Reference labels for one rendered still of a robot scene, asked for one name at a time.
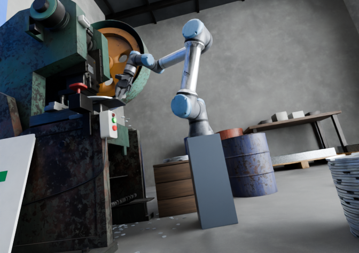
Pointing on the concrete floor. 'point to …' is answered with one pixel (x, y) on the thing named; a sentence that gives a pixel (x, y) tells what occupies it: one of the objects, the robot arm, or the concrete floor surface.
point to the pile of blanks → (348, 190)
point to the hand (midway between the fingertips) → (117, 99)
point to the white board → (13, 184)
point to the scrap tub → (249, 165)
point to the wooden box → (174, 188)
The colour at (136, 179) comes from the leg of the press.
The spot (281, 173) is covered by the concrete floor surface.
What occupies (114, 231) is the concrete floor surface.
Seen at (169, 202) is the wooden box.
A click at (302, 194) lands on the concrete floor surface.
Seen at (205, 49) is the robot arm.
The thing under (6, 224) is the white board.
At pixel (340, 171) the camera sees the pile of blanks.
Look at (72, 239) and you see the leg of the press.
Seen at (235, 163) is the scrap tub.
